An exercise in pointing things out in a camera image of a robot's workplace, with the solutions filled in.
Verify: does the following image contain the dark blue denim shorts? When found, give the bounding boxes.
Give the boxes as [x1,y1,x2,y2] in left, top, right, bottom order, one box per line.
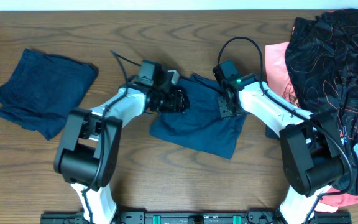
[149,73,247,159]

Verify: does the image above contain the black patterned orange-line garment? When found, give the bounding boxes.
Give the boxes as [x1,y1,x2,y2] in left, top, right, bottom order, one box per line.
[285,9,358,195]

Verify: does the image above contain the folded dark blue shorts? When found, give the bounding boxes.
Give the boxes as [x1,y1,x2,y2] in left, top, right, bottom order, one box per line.
[0,49,98,140]

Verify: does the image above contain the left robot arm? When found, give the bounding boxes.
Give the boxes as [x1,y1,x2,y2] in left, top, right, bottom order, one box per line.
[53,60,190,223]

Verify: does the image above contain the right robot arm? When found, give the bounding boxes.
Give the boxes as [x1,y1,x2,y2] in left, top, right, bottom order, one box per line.
[213,60,352,223]

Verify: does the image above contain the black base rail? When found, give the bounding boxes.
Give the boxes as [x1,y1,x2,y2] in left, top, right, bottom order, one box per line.
[40,210,352,224]

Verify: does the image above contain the coral red garment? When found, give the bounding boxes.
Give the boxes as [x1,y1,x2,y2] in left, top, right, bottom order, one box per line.
[265,42,358,213]

